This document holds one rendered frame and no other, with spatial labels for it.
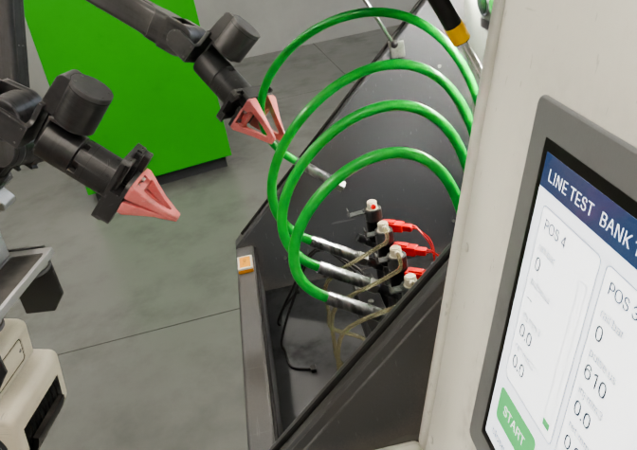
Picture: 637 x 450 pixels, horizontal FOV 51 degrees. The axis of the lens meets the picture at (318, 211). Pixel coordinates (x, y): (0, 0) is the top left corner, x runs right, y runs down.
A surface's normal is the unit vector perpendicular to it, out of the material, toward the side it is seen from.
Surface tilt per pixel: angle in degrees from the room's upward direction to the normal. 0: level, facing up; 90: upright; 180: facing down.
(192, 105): 90
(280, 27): 90
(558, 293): 76
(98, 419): 0
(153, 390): 0
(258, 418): 0
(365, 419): 90
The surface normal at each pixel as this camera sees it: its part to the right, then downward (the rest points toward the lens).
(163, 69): 0.33, 0.37
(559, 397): -0.99, 0.00
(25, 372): -0.03, -0.89
